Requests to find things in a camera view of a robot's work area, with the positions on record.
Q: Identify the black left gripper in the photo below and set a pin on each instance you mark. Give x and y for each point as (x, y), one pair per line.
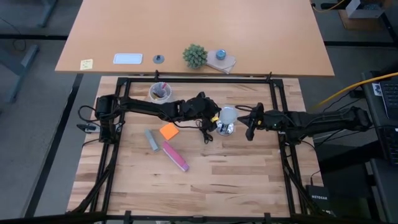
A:
(199, 107)

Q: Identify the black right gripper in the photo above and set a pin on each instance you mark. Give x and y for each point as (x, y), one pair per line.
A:
(269, 119)

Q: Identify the chrome lamp socket base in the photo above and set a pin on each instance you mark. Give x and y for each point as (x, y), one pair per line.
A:
(225, 130)

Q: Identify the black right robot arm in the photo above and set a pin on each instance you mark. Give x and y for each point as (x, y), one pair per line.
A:
(326, 119)

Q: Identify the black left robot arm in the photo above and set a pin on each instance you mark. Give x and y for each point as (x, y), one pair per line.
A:
(146, 107)

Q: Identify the orange sticky note pad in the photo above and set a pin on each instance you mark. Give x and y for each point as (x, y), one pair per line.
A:
(169, 131)

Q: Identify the pink white stapler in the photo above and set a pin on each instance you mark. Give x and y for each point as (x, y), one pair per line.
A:
(175, 156)

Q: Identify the white ribbed pen holder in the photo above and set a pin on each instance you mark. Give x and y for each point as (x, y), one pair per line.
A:
(160, 98)

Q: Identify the lavender marker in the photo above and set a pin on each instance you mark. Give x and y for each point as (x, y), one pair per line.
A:
(160, 92)

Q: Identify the blue round tin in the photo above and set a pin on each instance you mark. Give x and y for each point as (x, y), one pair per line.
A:
(220, 54)

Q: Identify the green potted succulent plant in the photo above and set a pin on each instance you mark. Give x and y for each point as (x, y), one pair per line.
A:
(195, 56)

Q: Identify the grey stapler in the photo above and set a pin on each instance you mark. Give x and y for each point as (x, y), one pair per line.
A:
(151, 140)

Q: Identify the grey desk grommet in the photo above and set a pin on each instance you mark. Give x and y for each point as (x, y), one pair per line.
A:
(158, 59)

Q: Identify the tan wooden desk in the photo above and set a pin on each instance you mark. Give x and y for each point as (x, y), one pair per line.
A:
(202, 25)

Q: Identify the white rectangular desk plate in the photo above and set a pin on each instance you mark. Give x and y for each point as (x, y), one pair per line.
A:
(127, 58)

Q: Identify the yellow sticky note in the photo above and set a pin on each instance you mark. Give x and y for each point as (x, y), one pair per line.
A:
(86, 64)

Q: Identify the black keyboard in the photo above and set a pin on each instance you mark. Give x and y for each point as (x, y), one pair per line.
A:
(390, 99)

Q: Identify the cardboard box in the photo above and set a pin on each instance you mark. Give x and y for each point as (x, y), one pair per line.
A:
(357, 24)

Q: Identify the grey box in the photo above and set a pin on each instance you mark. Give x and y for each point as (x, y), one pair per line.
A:
(363, 11)

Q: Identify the black aluminium table frame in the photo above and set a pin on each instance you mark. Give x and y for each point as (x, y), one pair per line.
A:
(199, 80)

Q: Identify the black network switch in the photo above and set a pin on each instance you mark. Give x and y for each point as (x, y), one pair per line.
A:
(317, 197)

